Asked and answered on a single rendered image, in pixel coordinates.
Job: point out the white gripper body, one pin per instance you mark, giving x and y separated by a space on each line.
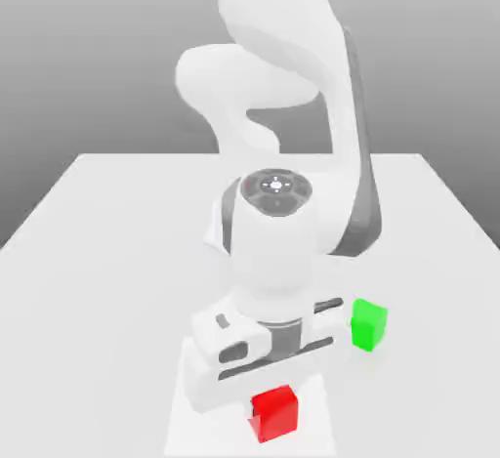
250 382

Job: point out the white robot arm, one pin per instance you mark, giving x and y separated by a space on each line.
273 255

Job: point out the small red cube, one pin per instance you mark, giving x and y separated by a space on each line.
278 415

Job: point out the small green cube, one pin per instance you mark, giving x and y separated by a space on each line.
367 323

